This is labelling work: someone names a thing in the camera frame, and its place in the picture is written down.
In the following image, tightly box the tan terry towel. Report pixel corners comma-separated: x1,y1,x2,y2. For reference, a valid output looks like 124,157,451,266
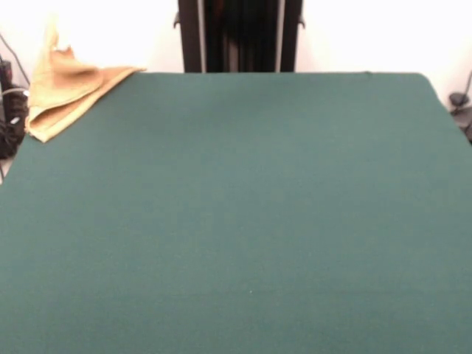
24,14,148,144

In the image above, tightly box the white cable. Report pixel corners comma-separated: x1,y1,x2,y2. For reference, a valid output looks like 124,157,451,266
0,86,30,98

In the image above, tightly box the black grey stand base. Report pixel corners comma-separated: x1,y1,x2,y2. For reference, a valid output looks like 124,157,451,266
0,94,30,160
448,93,472,143

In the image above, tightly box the black red upright adapter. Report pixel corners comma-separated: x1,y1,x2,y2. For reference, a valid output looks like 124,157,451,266
0,58,14,93

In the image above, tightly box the black stand frame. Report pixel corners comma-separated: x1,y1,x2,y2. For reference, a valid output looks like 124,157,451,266
173,0,307,74

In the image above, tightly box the dark green table cloth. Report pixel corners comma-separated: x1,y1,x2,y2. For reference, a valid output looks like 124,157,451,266
0,72,472,354

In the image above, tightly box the thin dark cable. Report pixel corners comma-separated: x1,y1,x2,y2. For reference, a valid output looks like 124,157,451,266
0,32,30,89

